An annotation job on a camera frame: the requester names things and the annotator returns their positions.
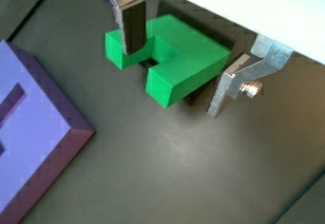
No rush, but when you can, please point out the green U-shaped block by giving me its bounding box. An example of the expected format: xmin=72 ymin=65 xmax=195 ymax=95
xmin=105 ymin=14 xmax=231 ymax=108

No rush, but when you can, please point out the purple board with cross slot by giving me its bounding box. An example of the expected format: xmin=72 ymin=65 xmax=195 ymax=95
xmin=0 ymin=41 xmax=93 ymax=224

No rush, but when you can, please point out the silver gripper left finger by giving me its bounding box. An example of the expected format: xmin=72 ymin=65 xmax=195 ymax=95
xmin=111 ymin=0 xmax=147 ymax=55

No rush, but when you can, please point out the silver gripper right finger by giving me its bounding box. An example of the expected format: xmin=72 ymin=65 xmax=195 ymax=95
xmin=207 ymin=35 xmax=293 ymax=118

